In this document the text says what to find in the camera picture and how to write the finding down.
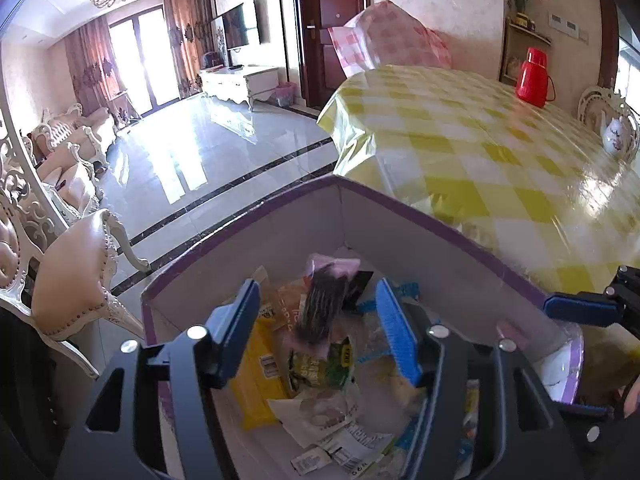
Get orange white snack packet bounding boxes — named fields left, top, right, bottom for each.
left=274, top=276, right=310, bottom=332

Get dark red wooden door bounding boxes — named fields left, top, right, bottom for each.
left=294, top=0, right=371, bottom=110

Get blue white snack packet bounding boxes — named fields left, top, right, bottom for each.
left=356, top=282, right=420, bottom=364

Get white tv cabinet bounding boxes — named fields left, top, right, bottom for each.
left=200, top=66, right=280, bottom=110

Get brown curtains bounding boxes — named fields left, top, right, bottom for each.
left=64, top=0, right=213, bottom=115

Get white cream snack packet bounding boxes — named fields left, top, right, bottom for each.
left=268, top=382, right=361, bottom=448

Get yellow biscuit package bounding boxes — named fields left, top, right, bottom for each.
left=230, top=316, right=288, bottom=431

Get pink waste basket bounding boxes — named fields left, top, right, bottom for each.
left=272, top=81, right=296, bottom=107

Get purple rimmed storage box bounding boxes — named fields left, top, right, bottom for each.
left=141, top=177, right=584, bottom=479

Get white floral teapot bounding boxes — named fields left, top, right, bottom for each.
left=600, top=112, right=634, bottom=158

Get red thermos jug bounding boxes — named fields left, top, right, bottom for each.
left=515, top=47, right=556, bottom=108

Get beige leather ornate chair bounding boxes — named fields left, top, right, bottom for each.
left=1, top=128, right=150, bottom=379

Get beige sofa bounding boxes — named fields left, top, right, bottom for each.
left=30, top=103, right=116, bottom=217

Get white ornate chair back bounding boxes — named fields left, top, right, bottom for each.
left=577, top=86, right=639, bottom=162

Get olive green small packet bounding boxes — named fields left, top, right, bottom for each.
left=286, top=337, right=354, bottom=394

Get right hand on handle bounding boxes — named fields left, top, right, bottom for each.
left=623, top=377, right=640, bottom=418

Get flat screen television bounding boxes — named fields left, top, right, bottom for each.
left=221, top=4, right=248, bottom=49

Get wooden corner shelf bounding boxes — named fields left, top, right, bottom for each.
left=499, top=18, right=552, bottom=86

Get pink dark chocolate packet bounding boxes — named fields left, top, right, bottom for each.
left=292, top=254, right=360, bottom=359

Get pink checkered chair cover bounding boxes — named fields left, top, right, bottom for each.
left=329, top=0, right=452, bottom=78

